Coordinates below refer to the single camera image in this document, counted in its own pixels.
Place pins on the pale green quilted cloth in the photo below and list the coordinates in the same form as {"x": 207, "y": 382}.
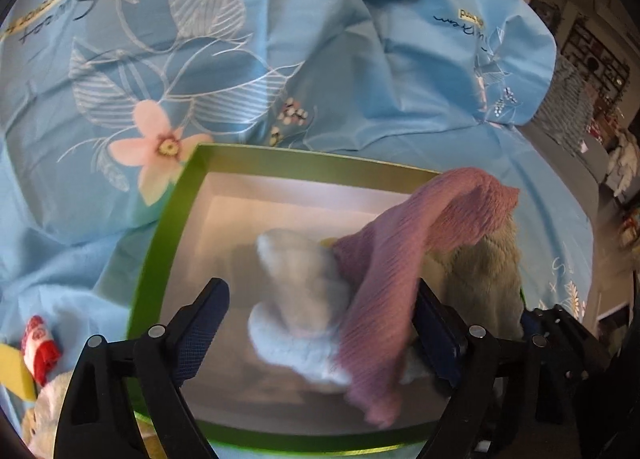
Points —
{"x": 480, "y": 279}

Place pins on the light blue plush sock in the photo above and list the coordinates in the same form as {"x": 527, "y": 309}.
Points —
{"x": 295, "y": 289}

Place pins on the purple knitted cloth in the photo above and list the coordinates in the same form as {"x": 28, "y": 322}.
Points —
{"x": 390, "y": 289}

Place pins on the red and white sock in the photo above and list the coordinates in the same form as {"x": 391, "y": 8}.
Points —
{"x": 37, "y": 344}

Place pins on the green cardboard box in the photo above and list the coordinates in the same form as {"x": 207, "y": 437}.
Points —
{"x": 170, "y": 249}

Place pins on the grey sofa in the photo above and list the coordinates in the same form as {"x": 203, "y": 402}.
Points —
{"x": 570, "y": 139}

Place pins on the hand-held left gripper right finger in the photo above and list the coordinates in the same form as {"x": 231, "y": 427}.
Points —
{"x": 435, "y": 334}

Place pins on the blue floral bedsheet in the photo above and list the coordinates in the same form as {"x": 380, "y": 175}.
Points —
{"x": 75, "y": 264}

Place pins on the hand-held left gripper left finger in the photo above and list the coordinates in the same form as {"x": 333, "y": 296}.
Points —
{"x": 200, "y": 334}

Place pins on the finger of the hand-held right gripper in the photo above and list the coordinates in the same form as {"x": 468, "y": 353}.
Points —
{"x": 547, "y": 321}

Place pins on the dark wall shelf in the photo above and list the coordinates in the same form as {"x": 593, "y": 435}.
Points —
{"x": 597, "y": 54}

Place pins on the yellow sponge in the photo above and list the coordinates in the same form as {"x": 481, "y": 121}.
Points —
{"x": 15, "y": 374}

